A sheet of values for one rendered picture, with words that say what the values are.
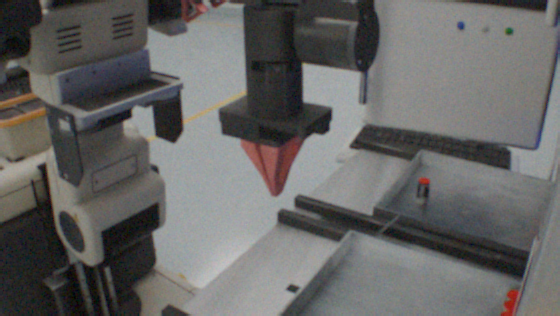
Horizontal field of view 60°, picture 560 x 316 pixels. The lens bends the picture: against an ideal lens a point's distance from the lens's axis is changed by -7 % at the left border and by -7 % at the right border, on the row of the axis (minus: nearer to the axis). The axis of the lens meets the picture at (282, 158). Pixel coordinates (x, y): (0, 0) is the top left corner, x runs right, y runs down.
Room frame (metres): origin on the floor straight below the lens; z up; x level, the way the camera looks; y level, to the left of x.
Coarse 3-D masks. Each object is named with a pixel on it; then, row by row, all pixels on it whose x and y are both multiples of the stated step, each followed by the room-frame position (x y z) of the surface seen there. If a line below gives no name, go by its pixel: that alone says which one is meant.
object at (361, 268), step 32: (352, 256) 0.64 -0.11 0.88; (384, 256) 0.63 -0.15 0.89; (416, 256) 0.60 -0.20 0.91; (320, 288) 0.56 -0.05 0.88; (352, 288) 0.56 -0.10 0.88; (384, 288) 0.56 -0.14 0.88; (416, 288) 0.56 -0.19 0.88; (448, 288) 0.56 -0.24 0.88; (480, 288) 0.55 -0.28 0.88; (512, 288) 0.53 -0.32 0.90
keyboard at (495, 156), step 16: (368, 128) 1.26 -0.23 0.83; (384, 128) 1.26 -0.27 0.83; (352, 144) 1.18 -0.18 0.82; (400, 144) 1.16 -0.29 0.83; (416, 144) 1.16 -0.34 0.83; (432, 144) 1.16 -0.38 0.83; (448, 144) 1.16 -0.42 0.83; (464, 144) 1.16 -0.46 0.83; (480, 144) 1.16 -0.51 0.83; (480, 160) 1.09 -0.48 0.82; (496, 160) 1.07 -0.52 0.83
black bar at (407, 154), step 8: (360, 144) 1.02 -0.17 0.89; (368, 144) 1.01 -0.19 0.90; (376, 144) 1.01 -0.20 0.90; (384, 144) 1.00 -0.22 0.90; (384, 152) 0.99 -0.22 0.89; (392, 152) 0.99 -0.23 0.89; (400, 152) 0.98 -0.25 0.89; (408, 152) 0.97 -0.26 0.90; (416, 152) 0.96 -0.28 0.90; (408, 160) 0.97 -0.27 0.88
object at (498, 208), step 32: (416, 160) 0.91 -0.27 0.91; (448, 160) 0.91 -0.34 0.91; (448, 192) 0.83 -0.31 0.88; (480, 192) 0.83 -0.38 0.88; (512, 192) 0.83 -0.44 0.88; (544, 192) 0.81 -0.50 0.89; (416, 224) 0.69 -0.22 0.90; (448, 224) 0.72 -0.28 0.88; (480, 224) 0.72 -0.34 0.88; (512, 224) 0.72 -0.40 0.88; (512, 256) 0.60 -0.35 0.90
